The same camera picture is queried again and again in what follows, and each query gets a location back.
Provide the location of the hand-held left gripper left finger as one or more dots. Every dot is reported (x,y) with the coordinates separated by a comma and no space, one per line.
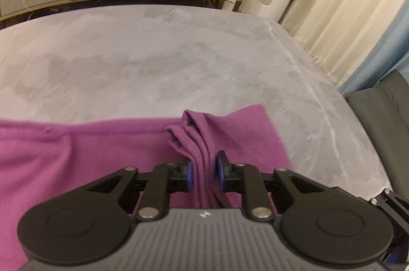
(189,176)

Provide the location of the purple sweatpants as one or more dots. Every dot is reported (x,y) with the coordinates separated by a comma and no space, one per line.
(96,149)

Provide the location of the grey upholstered chair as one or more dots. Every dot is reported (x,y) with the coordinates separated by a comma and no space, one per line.
(383,117)

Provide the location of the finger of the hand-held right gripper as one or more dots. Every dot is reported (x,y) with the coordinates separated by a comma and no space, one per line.
(393,203)

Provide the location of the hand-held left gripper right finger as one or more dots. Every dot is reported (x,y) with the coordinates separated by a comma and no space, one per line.
(220,171)

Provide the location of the blue curtain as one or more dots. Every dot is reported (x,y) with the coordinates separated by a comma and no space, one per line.
(383,60)

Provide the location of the white curtain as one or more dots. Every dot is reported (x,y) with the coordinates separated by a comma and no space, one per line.
(351,2)

